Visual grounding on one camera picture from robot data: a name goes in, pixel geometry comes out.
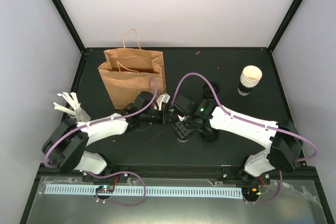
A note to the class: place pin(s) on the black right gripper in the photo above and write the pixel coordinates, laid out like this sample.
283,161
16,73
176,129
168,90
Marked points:
182,132

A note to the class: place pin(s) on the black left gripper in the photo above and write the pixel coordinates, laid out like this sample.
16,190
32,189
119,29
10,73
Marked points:
165,119

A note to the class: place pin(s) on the brown paper bag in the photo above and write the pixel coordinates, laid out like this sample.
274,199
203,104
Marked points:
129,71

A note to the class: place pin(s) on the single black paper cup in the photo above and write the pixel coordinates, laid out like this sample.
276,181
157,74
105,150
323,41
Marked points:
183,139

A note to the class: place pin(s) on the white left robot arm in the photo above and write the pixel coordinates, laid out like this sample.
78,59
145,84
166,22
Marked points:
66,147

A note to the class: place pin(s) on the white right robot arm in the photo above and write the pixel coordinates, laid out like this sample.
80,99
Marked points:
281,143

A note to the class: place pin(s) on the stack of black paper cups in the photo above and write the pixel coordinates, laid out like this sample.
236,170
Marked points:
249,78

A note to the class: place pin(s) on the white wooden stirrers in glass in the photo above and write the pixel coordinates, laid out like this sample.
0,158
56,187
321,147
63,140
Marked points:
75,111

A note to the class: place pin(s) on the right small circuit board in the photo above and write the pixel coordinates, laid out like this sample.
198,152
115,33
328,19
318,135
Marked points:
255,191

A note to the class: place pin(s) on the small circuit board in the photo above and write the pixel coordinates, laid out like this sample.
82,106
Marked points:
105,189
255,191

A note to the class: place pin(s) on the left small circuit board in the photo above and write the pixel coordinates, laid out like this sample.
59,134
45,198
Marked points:
105,189

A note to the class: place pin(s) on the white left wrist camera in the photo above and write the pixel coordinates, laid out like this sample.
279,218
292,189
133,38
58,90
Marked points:
161,101

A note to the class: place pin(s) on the black front aluminium rail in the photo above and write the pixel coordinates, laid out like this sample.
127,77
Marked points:
228,174

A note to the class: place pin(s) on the white slotted cable duct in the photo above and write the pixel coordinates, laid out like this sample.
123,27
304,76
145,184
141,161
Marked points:
149,191

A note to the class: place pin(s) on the black frame post left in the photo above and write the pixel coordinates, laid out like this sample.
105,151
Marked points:
69,24

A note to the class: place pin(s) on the black frame post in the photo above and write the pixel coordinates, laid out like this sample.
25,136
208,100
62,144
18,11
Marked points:
284,24
69,24

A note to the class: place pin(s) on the black frame post right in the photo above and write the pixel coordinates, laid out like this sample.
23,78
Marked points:
284,24

